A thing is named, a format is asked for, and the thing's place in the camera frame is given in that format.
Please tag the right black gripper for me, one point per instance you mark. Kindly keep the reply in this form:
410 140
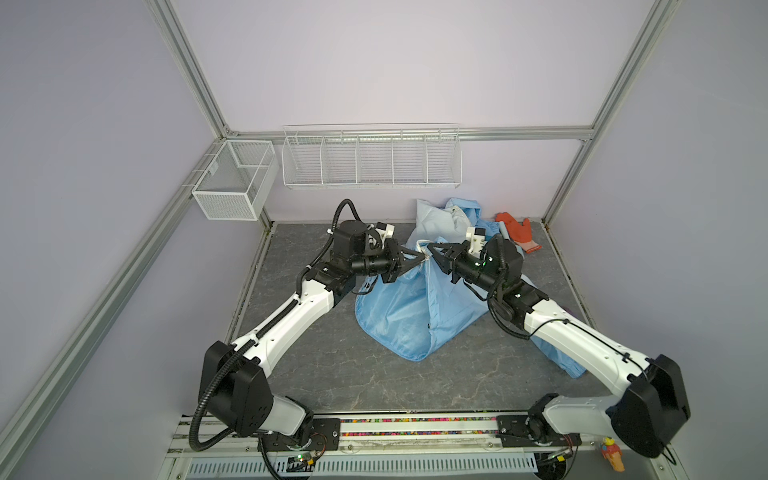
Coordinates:
459 251

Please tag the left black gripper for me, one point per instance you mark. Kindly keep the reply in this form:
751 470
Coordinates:
397 266

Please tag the light blue zip jacket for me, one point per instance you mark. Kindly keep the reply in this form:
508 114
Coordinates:
423 310

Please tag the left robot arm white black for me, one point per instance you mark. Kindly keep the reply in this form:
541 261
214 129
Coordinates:
235 396

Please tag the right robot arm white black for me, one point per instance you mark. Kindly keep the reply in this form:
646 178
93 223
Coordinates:
647 402

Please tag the white mesh box basket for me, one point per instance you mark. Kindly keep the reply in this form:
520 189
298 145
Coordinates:
237 181

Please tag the white ventilation grille strip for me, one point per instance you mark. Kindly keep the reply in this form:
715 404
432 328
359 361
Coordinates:
342 466

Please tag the small toy figure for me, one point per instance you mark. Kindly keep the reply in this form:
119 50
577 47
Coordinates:
611 452

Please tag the white wire wall shelf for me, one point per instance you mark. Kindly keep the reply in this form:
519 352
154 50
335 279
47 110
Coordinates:
387 155

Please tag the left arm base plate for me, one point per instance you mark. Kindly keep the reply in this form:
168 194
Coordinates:
322 434

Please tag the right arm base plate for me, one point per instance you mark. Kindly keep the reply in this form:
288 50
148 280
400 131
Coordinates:
522 430

